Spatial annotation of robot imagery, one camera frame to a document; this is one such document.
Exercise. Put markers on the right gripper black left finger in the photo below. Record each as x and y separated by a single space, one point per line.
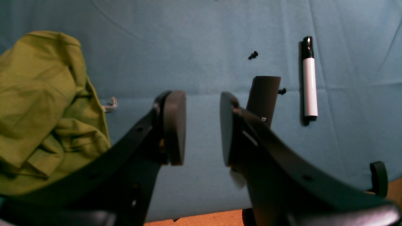
116 188

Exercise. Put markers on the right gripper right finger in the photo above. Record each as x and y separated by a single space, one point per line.
286 190

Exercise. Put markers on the black remote control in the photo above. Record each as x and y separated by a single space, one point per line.
263 96

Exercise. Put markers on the olive green t-shirt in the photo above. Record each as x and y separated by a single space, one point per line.
52 122

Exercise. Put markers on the light blue table cloth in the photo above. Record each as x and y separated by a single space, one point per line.
136 49

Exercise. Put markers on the small black screw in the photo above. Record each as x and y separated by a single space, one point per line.
253 55
282 91

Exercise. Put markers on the black and white marker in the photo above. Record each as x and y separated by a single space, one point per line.
310 103

